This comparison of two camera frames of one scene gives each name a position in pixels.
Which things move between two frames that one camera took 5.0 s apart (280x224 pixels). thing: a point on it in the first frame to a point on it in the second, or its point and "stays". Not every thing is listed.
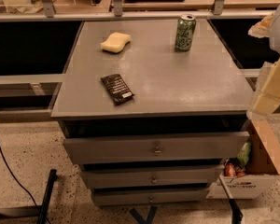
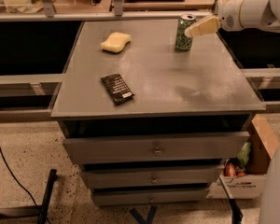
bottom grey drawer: [156, 196] stays
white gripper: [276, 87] to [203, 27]
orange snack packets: [231, 171] stays
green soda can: [185, 35] stays
